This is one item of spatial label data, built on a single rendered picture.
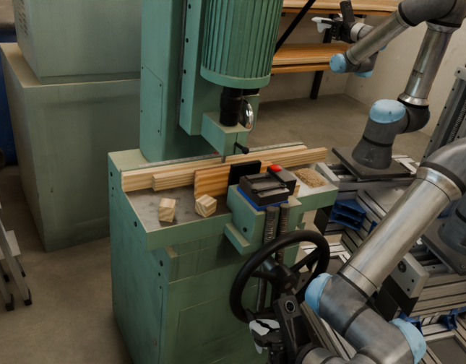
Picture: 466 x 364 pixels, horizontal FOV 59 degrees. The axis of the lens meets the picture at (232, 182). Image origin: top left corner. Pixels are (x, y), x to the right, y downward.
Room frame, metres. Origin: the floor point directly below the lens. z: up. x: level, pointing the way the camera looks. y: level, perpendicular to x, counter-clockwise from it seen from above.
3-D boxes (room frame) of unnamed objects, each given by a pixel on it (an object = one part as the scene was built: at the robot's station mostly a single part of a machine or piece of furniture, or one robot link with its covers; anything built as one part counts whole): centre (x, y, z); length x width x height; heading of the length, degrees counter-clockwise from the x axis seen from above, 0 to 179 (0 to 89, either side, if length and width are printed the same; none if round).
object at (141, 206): (0.95, -0.04, 0.87); 0.61 x 0.30 x 0.06; 124
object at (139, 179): (1.06, 0.03, 0.93); 0.60 x 0.02 x 0.05; 124
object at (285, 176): (0.88, -0.09, 0.99); 0.13 x 0.11 x 0.06; 124
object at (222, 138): (1.05, 0.04, 1.03); 0.14 x 0.07 x 0.09; 34
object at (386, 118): (1.48, -0.53, 0.98); 0.13 x 0.12 x 0.14; 127
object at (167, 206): (0.80, 0.15, 0.92); 0.04 x 0.03 x 0.04; 1
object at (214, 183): (0.97, 0.00, 0.94); 0.23 x 0.02 x 0.07; 124
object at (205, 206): (0.85, 0.06, 0.92); 0.04 x 0.04 x 0.03; 59
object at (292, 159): (1.08, -0.04, 0.92); 0.60 x 0.02 x 0.04; 124
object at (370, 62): (1.76, -0.46, 1.12); 0.11 x 0.08 x 0.11; 127
